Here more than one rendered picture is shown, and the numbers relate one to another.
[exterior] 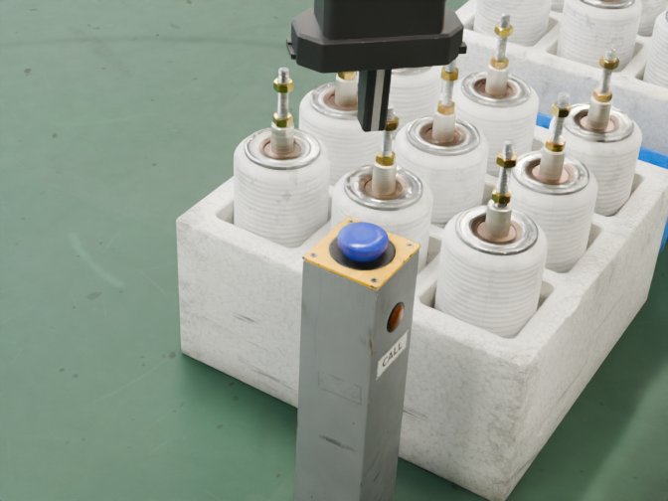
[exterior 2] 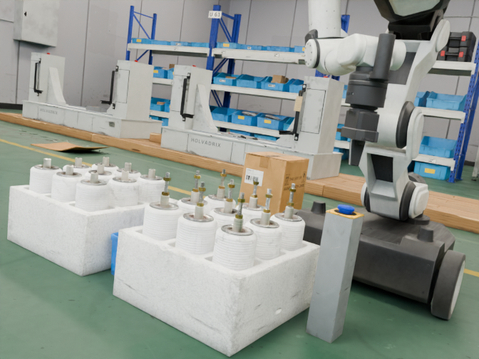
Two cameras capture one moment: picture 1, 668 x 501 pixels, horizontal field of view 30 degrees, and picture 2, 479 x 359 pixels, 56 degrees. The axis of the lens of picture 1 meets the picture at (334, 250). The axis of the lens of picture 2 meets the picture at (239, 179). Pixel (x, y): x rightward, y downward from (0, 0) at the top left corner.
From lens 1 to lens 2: 1.49 m
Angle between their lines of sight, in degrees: 81
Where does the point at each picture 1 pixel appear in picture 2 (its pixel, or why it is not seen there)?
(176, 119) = not seen: outside the picture
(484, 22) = (95, 206)
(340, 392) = (351, 264)
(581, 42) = (132, 197)
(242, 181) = (247, 246)
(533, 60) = (125, 209)
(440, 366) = (306, 265)
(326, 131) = (214, 227)
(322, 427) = (345, 285)
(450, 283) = (296, 238)
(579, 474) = not seen: hidden behind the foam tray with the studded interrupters
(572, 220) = not seen: hidden behind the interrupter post
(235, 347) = (251, 327)
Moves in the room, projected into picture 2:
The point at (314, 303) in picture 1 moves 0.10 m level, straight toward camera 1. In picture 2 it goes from (352, 234) to (395, 241)
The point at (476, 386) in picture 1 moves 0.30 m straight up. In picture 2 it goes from (312, 264) to (330, 155)
